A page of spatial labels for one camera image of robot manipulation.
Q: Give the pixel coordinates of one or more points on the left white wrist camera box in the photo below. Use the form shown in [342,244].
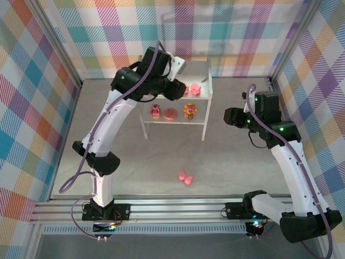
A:
[176,67]

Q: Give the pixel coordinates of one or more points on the left controller board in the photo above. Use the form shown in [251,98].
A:
[103,228]

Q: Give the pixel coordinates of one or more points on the yellow flower face toy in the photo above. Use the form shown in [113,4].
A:
[190,110]

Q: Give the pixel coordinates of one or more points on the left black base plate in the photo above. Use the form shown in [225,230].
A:
[124,211]

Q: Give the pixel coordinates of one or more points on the pink donut toy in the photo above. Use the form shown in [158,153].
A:
[171,114]

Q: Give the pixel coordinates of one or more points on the pink plastic pig toy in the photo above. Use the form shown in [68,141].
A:
[182,175]
[189,180]
[187,89]
[196,89]

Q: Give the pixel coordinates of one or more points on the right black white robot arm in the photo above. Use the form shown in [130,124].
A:
[291,167]

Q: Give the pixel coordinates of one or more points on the pink doll cupcake toy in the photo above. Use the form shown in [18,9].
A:
[155,111]

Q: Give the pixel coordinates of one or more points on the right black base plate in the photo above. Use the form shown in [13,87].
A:
[234,210]

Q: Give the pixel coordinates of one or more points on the aluminium mounting rail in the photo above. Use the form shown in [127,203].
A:
[175,209]

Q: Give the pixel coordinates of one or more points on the controller board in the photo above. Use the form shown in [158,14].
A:
[254,229]
[103,228]

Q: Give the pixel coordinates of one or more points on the aluminium frame post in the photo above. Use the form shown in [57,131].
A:
[57,40]
[292,40]

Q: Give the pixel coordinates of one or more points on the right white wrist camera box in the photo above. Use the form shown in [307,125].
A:
[246,106]

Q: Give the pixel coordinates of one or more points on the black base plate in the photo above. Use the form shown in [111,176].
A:
[124,211]
[234,210]

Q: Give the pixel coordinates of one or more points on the white two-tier shelf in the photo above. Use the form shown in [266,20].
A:
[196,73]

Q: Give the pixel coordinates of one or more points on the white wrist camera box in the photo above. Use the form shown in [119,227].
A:
[176,67]
[246,106]

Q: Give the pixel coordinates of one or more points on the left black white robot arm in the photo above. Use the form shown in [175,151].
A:
[113,121]

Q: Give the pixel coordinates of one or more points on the right controller board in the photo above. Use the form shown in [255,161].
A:
[254,229]

